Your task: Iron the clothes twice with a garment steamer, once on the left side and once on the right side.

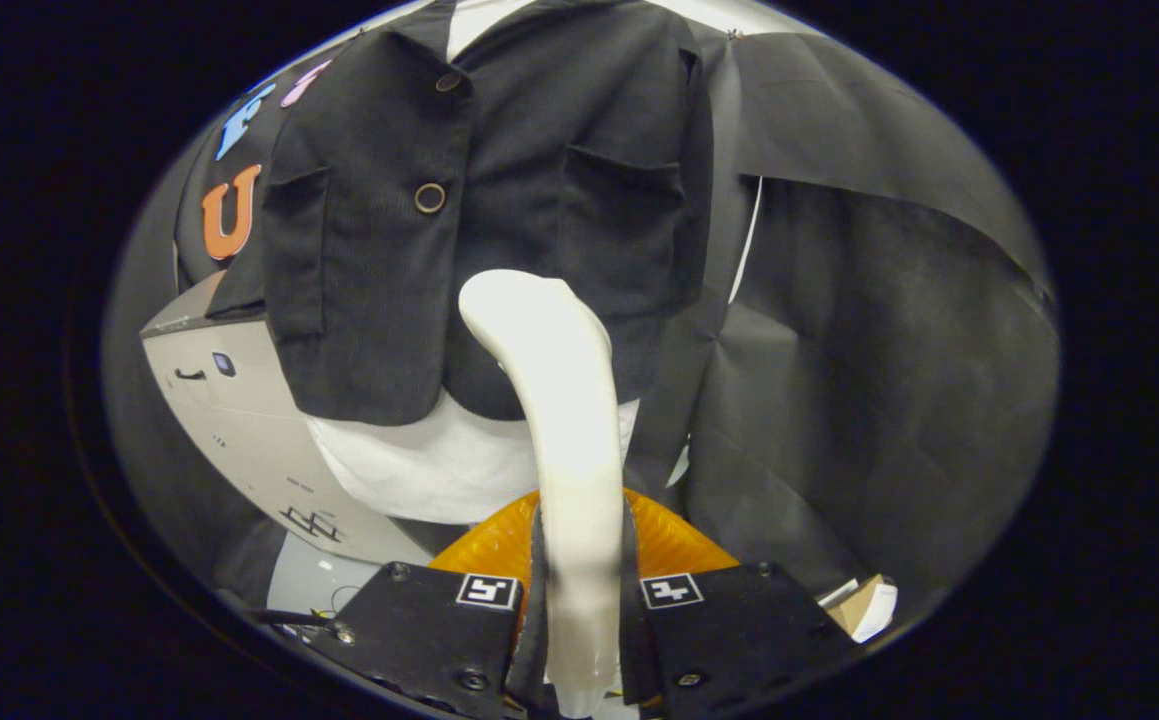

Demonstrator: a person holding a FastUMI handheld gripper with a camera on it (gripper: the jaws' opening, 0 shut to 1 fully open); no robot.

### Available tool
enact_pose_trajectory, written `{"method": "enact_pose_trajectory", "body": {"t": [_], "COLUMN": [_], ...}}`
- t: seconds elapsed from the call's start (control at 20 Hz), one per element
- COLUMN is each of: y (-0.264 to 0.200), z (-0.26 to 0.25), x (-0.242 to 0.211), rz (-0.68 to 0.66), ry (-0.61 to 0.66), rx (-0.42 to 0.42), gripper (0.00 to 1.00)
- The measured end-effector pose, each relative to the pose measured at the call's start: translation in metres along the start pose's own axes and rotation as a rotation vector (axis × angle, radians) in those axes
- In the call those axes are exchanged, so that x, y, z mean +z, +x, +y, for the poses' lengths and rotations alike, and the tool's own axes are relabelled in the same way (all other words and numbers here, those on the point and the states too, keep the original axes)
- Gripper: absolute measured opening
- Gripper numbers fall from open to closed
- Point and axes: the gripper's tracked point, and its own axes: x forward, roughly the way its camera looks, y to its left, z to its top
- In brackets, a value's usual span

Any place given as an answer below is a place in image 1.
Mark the black jacket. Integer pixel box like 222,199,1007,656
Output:
204,0,715,426

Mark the grey cabinet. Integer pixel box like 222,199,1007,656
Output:
141,272,440,566

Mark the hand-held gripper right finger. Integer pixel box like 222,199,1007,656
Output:
622,488,855,716

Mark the small cardboard box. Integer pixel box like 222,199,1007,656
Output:
819,573,900,644

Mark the black backdrop cloth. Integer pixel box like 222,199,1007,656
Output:
104,20,1058,611

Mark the white garment steamer head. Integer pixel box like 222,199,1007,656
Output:
459,270,626,716

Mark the thin white cord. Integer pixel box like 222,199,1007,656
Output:
727,175,764,304

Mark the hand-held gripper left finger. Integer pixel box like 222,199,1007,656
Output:
334,490,545,719

